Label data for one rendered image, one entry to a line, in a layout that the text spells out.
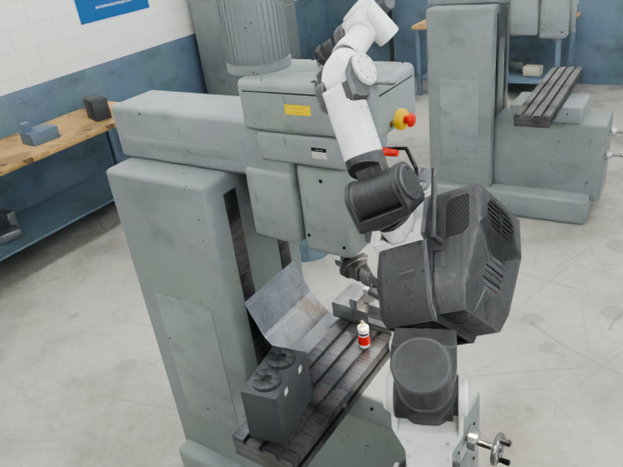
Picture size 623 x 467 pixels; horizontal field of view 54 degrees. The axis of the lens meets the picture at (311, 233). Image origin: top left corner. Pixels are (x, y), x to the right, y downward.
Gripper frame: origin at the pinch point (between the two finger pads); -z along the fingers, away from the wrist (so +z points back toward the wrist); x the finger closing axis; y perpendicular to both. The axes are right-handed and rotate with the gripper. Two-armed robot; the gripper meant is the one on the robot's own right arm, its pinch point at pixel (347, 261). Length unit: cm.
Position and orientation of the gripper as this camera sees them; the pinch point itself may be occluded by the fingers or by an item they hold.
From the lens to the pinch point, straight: 207.3
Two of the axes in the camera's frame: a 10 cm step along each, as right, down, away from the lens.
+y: 1.2, 8.8, 4.6
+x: -7.8, 3.7, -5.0
